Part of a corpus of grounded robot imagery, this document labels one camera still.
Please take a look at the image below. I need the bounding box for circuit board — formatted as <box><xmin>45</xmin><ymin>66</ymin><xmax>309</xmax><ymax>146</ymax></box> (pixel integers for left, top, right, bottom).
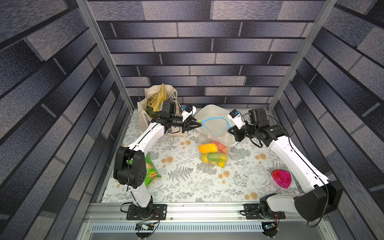
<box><xmin>135</xmin><ymin>222</ymin><xmax>154</xmax><ymax>232</ymax></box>
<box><xmin>262</xmin><ymin>223</ymin><xmax>279</xmax><ymax>239</ymax></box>

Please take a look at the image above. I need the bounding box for right aluminium frame post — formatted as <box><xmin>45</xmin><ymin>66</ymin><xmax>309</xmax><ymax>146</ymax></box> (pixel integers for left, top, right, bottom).
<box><xmin>268</xmin><ymin>0</ymin><xmax>337</xmax><ymax>114</ymax></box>

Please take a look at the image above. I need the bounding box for yellow snack packet in tote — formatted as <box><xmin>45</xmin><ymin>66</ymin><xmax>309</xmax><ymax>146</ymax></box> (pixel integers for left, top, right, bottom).
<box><xmin>150</xmin><ymin>84</ymin><xmax>168</xmax><ymax>112</ymax></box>

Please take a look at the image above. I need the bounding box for clear zip-top bag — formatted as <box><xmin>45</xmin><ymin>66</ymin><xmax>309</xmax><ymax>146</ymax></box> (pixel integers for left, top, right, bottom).
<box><xmin>198</xmin><ymin>116</ymin><xmax>233</xmax><ymax>168</ymax></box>

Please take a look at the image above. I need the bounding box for orange mango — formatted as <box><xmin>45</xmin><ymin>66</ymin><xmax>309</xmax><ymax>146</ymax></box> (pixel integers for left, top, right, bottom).
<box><xmin>199</xmin><ymin>144</ymin><xmax>219</xmax><ymax>154</ymax></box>

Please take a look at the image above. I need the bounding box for beige canvas tote bag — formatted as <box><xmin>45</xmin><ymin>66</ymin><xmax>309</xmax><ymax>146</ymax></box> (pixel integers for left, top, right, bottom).
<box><xmin>137</xmin><ymin>84</ymin><xmax>181</xmax><ymax>134</ymax></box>

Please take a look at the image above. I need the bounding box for red mango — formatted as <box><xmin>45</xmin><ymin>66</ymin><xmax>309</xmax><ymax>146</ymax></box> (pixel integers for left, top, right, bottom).
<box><xmin>211</xmin><ymin>141</ymin><xmax>228</xmax><ymax>154</ymax></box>

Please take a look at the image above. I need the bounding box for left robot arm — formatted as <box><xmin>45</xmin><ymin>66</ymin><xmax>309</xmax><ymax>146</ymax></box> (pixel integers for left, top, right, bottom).
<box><xmin>113</xmin><ymin>101</ymin><xmax>183</xmax><ymax>213</ymax></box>

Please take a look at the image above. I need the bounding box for aluminium front rail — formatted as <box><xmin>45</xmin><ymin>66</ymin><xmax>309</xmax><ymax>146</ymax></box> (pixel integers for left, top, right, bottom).
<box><xmin>76</xmin><ymin>202</ymin><xmax>338</xmax><ymax>240</ymax></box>

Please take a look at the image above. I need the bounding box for left aluminium frame post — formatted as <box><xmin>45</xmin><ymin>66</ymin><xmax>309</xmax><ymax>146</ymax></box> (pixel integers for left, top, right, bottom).
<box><xmin>76</xmin><ymin>0</ymin><xmax>134</xmax><ymax>113</ymax></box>

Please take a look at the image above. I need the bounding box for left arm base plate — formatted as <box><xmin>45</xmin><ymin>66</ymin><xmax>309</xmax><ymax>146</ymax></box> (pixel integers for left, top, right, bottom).
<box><xmin>126</xmin><ymin>204</ymin><xmax>168</xmax><ymax>221</ymax></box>

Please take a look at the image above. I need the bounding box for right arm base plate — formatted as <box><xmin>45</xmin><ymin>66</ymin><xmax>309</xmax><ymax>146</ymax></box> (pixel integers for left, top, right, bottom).
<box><xmin>240</xmin><ymin>204</ymin><xmax>286</xmax><ymax>221</ymax></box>

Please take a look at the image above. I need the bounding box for aluminium frame post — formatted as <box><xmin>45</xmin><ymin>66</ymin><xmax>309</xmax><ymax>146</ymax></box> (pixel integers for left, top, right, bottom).
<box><xmin>268</xmin><ymin>0</ymin><xmax>337</xmax><ymax>114</ymax></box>
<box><xmin>76</xmin><ymin>0</ymin><xmax>134</xmax><ymax>113</ymax></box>

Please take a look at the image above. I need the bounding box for green mango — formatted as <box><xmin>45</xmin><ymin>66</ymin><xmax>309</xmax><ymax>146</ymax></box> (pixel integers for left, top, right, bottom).
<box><xmin>207</xmin><ymin>152</ymin><xmax>228</xmax><ymax>163</ymax></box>
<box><xmin>201</xmin><ymin>154</ymin><xmax>209</xmax><ymax>163</ymax></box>

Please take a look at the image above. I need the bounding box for right circuit board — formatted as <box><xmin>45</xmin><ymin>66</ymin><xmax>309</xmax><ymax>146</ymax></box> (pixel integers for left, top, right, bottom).
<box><xmin>262</xmin><ymin>223</ymin><xmax>279</xmax><ymax>239</ymax></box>

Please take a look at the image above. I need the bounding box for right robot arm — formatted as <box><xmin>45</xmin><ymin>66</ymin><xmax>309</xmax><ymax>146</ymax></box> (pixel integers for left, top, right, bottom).
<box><xmin>182</xmin><ymin>109</ymin><xmax>344</xmax><ymax>222</ymax></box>

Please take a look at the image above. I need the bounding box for left circuit board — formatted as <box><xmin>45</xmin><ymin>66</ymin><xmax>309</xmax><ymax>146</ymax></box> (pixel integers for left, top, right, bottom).
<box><xmin>135</xmin><ymin>222</ymin><xmax>154</xmax><ymax>232</ymax></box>

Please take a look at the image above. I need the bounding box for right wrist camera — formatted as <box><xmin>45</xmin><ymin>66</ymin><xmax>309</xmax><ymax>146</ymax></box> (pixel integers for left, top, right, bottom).
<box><xmin>227</xmin><ymin>109</ymin><xmax>245</xmax><ymax>130</ymax></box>

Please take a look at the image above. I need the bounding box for pink lidded container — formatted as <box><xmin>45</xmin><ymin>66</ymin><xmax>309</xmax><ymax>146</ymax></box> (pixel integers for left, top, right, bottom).
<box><xmin>272</xmin><ymin>170</ymin><xmax>292</xmax><ymax>189</ymax></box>

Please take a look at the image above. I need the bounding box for white serving dish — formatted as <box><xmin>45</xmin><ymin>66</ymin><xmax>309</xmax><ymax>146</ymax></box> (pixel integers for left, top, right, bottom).
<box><xmin>194</xmin><ymin>105</ymin><xmax>237</xmax><ymax>147</ymax></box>

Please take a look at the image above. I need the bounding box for green chip bag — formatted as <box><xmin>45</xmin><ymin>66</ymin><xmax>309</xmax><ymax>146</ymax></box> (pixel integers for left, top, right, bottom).
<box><xmin>125</xmin><ymin>151</ymin><xmax>161</xmax><ymax>189</ymax></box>

